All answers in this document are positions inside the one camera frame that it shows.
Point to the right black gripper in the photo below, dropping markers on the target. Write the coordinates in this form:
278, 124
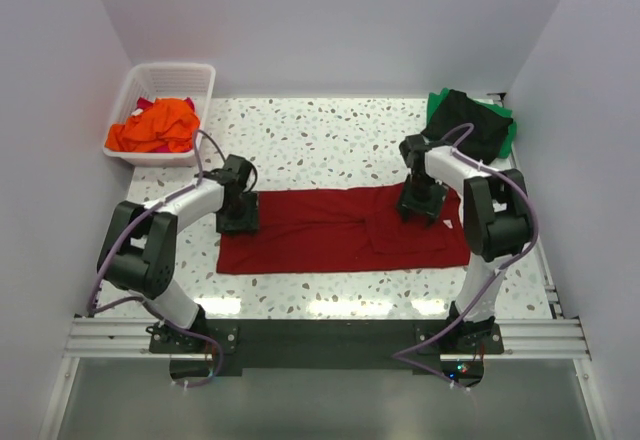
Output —
422, 203

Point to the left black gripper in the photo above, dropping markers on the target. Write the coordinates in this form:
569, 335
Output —
238, 220

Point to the dark red t-shirt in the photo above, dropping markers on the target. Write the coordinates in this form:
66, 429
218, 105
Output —
343, 230

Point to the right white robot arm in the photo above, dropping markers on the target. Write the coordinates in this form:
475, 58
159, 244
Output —
498, 221

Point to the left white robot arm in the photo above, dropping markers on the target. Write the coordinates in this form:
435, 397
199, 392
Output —
139, 249

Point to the folded black t-shirt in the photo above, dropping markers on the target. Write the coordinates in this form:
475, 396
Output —
480, 125

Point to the folded green t-shirt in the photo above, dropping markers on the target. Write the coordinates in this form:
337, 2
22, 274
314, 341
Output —
507, 140

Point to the orange t-shirt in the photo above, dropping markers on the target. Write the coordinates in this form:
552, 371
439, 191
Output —
167, 127

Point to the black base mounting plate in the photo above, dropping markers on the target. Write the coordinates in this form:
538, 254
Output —
230, 347

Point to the white plastic laundry basket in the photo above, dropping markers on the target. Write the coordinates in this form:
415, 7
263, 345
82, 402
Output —
163, 80

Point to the aluminium extrusion rail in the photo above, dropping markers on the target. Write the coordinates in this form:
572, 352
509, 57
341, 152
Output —
531, 326

